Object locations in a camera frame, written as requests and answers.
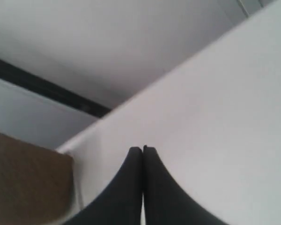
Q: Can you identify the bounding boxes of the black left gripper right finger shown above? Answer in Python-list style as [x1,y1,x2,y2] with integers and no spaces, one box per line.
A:
[143,145,225,225]

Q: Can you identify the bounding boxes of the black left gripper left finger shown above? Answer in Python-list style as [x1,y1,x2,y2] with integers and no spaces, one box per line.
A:
[65,147,143,225]

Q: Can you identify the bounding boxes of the white tray under basket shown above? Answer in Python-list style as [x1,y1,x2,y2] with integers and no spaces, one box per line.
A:
[56,182,84,225]

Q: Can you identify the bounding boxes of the brown woven basket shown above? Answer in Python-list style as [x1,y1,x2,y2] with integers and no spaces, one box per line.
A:
[0,133,73,225]

